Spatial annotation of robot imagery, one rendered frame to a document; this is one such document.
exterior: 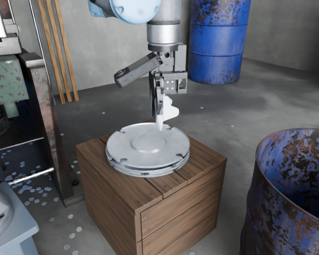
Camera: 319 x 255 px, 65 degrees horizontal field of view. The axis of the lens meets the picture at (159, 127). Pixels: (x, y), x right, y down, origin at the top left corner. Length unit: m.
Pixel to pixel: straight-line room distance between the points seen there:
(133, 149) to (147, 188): 0.17
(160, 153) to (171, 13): 0.45
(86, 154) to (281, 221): 0.62
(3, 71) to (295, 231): 0.96
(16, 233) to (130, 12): 0.44
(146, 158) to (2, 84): 0.55
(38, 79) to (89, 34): 1.63
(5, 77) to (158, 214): 0.68
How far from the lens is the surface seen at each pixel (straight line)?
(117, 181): 0.76
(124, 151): 0.84
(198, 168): 0.81
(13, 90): 1.02
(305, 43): 3.58
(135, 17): 0.39
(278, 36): 3.74
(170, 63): 0.61
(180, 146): 0.86
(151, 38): 0.58
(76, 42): 2.51
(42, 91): 0.98
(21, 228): 0.57
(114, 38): 2.65
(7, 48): 1.08
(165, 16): 0.56
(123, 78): 0.58
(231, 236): 1.11
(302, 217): 0.58
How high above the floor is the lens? 0.84
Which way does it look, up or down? 28 degrees down
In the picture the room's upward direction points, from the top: straight up
